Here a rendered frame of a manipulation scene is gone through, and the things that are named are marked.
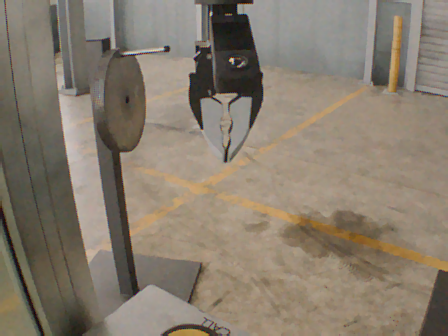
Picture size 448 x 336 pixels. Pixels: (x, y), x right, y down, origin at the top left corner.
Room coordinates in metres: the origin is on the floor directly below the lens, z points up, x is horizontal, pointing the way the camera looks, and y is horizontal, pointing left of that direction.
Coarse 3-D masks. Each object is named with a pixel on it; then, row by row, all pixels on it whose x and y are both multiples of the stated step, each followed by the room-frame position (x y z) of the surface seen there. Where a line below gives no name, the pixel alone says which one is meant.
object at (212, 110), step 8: (208, 104) 0.46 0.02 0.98; (216, 104) 0.47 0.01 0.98; (208, 112) 0.46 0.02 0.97; (216, 112) 0.47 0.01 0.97; (208, 120) 0.46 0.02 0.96; (216, 120) 0.47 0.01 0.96; (208, 128) 0.46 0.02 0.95; (216, 128) 0.47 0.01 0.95; (208, 136) 0.46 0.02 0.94; (216, 136) 0.47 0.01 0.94; (208, 144) 0.47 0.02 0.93; (216, 144) 0.47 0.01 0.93; (216, 152) 0.47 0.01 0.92; (224, 152) 0.47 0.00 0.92; (224, 160) 0.47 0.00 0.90
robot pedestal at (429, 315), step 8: (440, 272) 0.42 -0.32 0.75; (440, 280) 0.40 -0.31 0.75; (440, 288) 0.38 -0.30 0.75; (432, 296) 0.37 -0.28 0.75; (440, 296) 0.37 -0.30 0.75; (432, 304) 0.35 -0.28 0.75; (440, 304) 0.35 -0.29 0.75; (432, 312) 0.34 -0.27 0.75; (440, 312) 0.34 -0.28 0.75; (424, 320) 0.33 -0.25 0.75; (432, 320) 0.32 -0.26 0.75; (440, 320) 0.32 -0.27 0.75; (424, 328) 0.31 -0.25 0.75; (432, 328) 0.31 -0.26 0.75; (440, 328) 0.31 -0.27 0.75
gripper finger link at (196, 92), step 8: (192, 72) 0.47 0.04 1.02; (192, 80) 0.46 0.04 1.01; (192, 88) 0.46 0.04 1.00; (200, 88) 0.46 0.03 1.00; (192, 96) 0.46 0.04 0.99; (200, 96) 0.46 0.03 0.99; (208, 96) 0.46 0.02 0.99; (192, 104) 0.46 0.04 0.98; (200, 104) 0.46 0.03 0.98; (192, 112) 0.46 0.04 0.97; (200, 112) 0.46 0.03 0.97; (200, 120) 0.46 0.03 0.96; (200, 128) 0.46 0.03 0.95
